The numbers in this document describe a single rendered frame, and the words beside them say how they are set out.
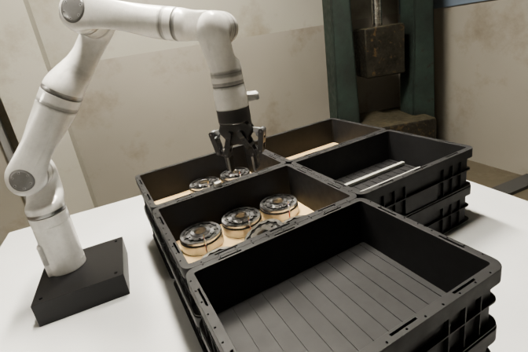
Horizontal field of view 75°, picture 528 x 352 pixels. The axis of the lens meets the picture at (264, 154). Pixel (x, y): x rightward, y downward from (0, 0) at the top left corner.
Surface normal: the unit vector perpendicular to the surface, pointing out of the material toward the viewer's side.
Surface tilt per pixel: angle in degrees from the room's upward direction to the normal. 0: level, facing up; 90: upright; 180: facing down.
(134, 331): 0
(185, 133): 90
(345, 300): 0
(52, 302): 90
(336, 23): 90
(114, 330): 0
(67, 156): 90
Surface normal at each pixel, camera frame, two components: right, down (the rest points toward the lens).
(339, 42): 0.09, 0.31
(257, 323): -0.15, -0.94
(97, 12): -0.11, 0.15
